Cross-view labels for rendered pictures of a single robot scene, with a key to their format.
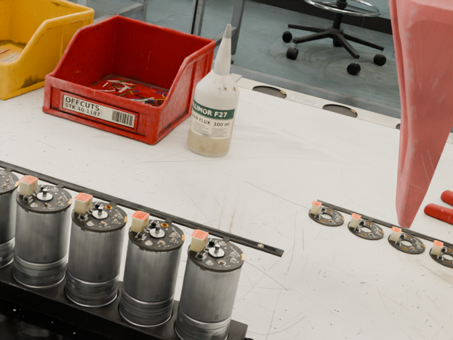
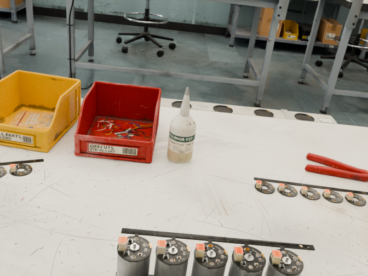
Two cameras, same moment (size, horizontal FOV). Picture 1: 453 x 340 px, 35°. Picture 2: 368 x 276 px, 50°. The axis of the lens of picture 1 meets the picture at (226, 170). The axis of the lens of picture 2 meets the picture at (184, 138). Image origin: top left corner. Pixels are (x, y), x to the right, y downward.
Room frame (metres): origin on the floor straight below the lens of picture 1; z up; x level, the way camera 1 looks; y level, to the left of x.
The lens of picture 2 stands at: (0.08, 0.14, 1.02)
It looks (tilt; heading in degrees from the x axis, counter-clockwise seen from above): 28 degrees down; 344
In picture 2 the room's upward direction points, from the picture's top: 7 degrees clockwise
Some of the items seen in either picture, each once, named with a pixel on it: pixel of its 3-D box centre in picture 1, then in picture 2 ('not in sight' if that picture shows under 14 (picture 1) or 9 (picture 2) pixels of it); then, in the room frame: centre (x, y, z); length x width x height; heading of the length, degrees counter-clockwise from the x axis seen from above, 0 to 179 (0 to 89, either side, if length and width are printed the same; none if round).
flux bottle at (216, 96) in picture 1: (218, 88); (183, 124); (0.51, 0.02, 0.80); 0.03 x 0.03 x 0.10
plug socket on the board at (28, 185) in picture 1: (29, 186); (162, 246); (0.29, 0.09, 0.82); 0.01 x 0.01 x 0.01; 77
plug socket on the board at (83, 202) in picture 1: (85, 204); (201, 250); (0.28, 0.06, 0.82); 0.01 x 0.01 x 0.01; 77
